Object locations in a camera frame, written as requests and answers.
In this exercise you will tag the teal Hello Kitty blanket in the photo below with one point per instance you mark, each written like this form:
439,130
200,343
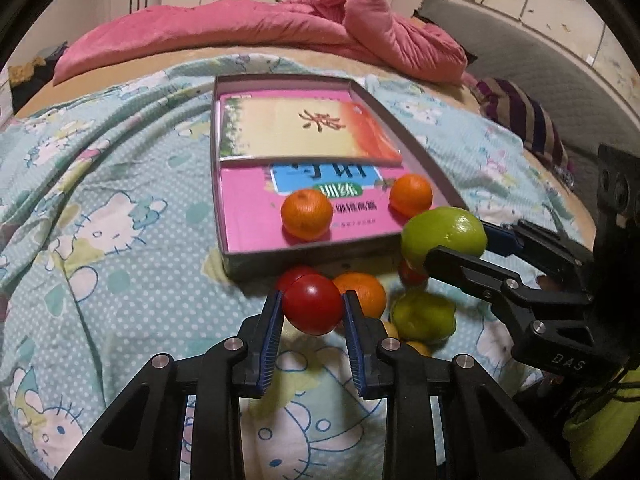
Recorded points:
109,255

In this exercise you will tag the pink quilt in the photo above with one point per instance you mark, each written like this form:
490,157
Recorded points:
368,31

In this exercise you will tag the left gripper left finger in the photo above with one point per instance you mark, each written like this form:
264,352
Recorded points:
140,434

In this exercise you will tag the red tomato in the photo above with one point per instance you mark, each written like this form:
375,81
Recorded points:
290,276
313,305

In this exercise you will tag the orange in tray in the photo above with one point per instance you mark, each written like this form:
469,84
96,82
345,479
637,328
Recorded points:
306,214
411,195

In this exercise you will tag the round green apple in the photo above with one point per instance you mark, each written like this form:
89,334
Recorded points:
449,227

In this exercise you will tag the striped purple pillow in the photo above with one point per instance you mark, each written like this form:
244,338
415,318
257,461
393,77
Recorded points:
506,104

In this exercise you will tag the grey cardboard tray box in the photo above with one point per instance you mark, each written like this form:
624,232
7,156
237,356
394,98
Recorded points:
415,159

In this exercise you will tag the yellow orange book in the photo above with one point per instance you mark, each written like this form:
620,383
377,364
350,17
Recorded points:
302,127

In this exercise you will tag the yellow-brown plush toy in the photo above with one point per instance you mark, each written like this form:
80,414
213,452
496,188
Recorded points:
19,74

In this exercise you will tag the small yellow-brown fruit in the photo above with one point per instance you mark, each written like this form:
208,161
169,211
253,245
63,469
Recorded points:
419,346

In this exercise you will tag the left orange in tray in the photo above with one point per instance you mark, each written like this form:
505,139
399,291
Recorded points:
306,214

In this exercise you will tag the large orange tangerine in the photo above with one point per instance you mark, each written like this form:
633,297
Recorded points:
370,292

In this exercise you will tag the pink workbook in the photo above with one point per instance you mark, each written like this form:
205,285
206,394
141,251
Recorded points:
302,167

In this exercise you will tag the right orange in tray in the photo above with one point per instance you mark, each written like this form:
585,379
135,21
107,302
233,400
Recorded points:
411,195

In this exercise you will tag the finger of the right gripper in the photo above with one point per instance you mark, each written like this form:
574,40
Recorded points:
552,253
480,274

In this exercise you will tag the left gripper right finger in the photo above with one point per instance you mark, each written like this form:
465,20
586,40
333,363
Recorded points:
444,419

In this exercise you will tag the lumpy green apple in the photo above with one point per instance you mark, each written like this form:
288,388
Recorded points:
419,315

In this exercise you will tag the wall painting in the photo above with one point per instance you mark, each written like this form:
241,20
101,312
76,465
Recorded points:
577,27

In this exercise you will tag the grey headboard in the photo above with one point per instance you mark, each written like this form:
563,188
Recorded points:
582,111

